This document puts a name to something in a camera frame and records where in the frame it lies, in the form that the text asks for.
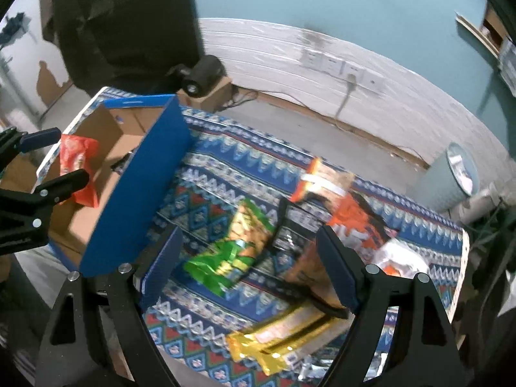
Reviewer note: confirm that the dark green plant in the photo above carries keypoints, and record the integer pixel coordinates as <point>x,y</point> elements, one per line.
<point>496,250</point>

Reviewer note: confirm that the white pipe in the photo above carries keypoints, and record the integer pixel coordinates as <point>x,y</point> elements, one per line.
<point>479,205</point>

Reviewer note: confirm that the black snack packet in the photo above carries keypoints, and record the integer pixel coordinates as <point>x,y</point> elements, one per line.
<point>290,229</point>

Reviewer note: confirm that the white orange snack packet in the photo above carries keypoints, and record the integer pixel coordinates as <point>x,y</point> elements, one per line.
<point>403,258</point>

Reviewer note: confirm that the dark curtain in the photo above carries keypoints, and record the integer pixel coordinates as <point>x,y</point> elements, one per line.
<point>121,28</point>

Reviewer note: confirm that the blue cardboard box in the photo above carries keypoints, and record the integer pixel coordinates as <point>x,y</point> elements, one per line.
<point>141,193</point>

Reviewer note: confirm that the white door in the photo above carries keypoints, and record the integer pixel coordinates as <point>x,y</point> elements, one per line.
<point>24,56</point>

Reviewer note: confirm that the brown snack packet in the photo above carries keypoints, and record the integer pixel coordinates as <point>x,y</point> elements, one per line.
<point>310,278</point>

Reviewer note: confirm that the small cardboard box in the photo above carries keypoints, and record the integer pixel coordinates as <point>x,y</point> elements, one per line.
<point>213,94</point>

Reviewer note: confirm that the blue patterned blanket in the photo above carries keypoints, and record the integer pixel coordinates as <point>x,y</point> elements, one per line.
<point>242,161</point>

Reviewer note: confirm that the green snack packet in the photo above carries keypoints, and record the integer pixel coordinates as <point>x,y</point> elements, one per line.
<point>225,258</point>

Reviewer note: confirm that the wooden wall shelf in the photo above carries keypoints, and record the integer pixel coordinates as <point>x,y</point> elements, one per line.
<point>475,28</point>

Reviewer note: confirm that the white wall socket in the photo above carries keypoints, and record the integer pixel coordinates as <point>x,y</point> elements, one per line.
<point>312,58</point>
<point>333,65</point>
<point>356,73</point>
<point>374,80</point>

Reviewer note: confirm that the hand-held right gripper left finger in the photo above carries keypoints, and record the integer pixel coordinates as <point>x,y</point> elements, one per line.
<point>159,268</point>

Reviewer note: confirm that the large orange snack packet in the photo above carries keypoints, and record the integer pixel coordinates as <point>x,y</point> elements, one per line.
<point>354,219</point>

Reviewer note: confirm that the black security camera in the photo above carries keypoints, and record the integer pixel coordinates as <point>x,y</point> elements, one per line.
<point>205,72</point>

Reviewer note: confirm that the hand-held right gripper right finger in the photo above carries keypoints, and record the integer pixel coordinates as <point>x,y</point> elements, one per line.
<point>336,268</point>

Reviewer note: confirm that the black umbrella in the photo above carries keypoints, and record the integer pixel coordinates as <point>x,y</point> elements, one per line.
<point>14,24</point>

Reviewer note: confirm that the red snack packet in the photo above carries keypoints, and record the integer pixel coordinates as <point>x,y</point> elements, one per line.
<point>76,157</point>

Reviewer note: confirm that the white roll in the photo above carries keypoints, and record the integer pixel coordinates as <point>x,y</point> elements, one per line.
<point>20,120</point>

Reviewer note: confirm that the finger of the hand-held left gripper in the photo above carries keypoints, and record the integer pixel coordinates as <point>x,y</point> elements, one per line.
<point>40,139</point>
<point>60,187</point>

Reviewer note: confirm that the pale green trash bin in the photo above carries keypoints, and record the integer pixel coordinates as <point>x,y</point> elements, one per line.
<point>443,181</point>

